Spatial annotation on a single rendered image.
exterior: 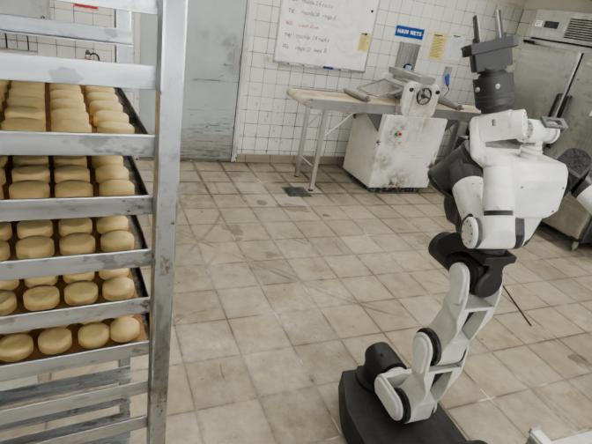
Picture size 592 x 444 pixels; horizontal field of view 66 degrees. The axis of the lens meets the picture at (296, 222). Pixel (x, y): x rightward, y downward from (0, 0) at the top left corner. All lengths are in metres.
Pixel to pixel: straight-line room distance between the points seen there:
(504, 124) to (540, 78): 4.12
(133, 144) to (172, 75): 0.11
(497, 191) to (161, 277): 0.79
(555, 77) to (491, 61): 4.02
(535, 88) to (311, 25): 2.36
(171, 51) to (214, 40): 4.33
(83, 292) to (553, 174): 1.28
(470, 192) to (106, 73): 0.95
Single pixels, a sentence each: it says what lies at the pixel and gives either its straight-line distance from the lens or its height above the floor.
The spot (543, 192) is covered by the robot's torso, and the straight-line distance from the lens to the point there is 1.52.
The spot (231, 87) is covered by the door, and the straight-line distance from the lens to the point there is 5.05.
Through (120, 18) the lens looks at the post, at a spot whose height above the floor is 1.63.
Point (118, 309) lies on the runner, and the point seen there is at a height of 1.23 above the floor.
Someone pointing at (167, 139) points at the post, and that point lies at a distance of 0.63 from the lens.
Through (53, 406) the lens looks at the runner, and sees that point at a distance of 0.90.
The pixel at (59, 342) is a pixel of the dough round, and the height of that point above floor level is 1.15.
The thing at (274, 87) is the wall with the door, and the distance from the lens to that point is 5.16.
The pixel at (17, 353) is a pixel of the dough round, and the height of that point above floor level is 1.15.
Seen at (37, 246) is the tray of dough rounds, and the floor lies 1.33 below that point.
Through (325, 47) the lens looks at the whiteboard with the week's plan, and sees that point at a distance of 5.30.
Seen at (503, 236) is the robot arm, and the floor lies 1.29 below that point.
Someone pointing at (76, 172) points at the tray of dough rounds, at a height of 1.42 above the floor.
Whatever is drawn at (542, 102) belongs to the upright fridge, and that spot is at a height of 1.23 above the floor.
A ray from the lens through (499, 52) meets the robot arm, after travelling 1.20.
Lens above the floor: 1.71
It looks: 25 degrees down
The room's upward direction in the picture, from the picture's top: 10 degrees clockwise
